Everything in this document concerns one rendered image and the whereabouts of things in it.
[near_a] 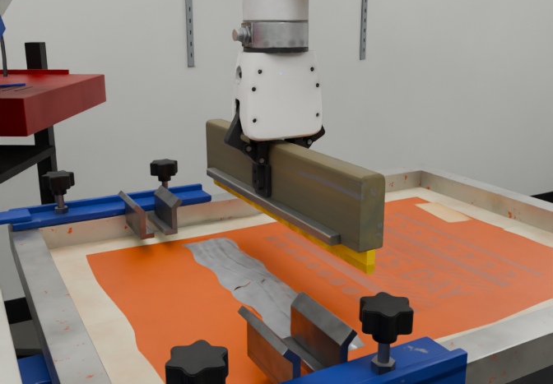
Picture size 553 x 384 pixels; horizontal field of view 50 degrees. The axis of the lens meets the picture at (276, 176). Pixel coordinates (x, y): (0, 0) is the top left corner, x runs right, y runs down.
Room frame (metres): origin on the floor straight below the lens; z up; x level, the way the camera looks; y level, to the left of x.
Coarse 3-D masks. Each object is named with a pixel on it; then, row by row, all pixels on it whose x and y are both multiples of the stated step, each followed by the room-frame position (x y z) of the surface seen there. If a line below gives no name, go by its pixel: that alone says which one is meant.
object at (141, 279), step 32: (448, 224) 0.92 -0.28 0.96; (480, 224) 0.92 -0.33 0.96; (96, 256) 0.79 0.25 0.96; (128, 256) 0.79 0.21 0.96; (160, 256) 0.79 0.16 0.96; (192, 256) 0.79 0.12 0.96; (256, 256) 0.79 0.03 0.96; (128, 288) 0.68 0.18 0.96; (160, 288) 0.68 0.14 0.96; (192, 288) 0.68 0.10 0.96; (224, 288) 0.68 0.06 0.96
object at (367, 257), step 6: (336, 246) 0.58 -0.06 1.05; (342, 246) 0.57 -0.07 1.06; (348, 252) 0.56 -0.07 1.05; (354, 252) 0.55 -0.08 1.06; (360, 252) 0.54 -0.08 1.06; (366, 252) 0.53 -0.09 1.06; (372, 252) 0.54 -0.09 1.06; (360, 258) 0.54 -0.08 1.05; (366, 258) 0.53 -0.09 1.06; (372, 258) 0.54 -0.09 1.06; (366, 264) 0.53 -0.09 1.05
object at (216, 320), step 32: (512, 256) 0.79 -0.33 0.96; (544, 256) 0.79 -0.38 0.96; (320, 288) 0.68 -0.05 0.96; (512, 288) 0.68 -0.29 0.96; (544, 288) 0.68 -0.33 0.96; (128, 320) 0.60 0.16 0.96; (160, 320) 0.60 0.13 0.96; (192, 320) 0.60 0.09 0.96; (224, 320) 0.60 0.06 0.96; (352, 320) 0.60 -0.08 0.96; (416, 320) 0.60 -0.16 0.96; (448, 320) 0.60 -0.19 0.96; (480, 320) 0.60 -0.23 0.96; (160, 352) 0.54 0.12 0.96; (352, 352) 0.54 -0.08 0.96
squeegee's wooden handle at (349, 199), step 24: (216, 120) 0.86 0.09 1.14; (216, 144) 0.83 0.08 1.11; (288, 144) 0.68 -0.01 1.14; (216, 168) 0.83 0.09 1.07; (240, 168) 0.76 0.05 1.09; (288, 168) 0.65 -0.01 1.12; (312, 168) 0.60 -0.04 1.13; (336, 168) 0.57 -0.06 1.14; (360, 168) 0.56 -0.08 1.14; (288, 192) 0.65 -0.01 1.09; (312, 192) 0.60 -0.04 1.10; (336, 192) 0.56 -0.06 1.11; (360, 192) 0.53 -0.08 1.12; (384, 192) 0.54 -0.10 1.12; (312, 216) 0.60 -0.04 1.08; (336, 216) 0.56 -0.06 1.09; (360, 216) 0.53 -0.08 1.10; (360, 240) 0.53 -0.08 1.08
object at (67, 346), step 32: (448, 192) 1.08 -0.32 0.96; (480, 192) 1.01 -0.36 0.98; (512, 192) 0.99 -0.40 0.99; (64, 224) 0.83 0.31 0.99; (96, 224) 0.85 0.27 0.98; (192, 224) 0.92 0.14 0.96; (544, 224) 0.90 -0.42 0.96; (32, 256) 0.70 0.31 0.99; (32, 288) 0.61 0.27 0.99; (64, 288) 0.61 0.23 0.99; (64, 320) 0.54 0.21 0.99; (512, 320) 0.54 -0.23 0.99; (544, 320) 0.54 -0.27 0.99; (64, 352) 0.48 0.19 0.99; (96, 352) 0.48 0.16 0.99; (480, 352) 0.48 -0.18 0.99; (512, 352) 0.49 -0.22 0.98; (544, 352) 0.51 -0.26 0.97
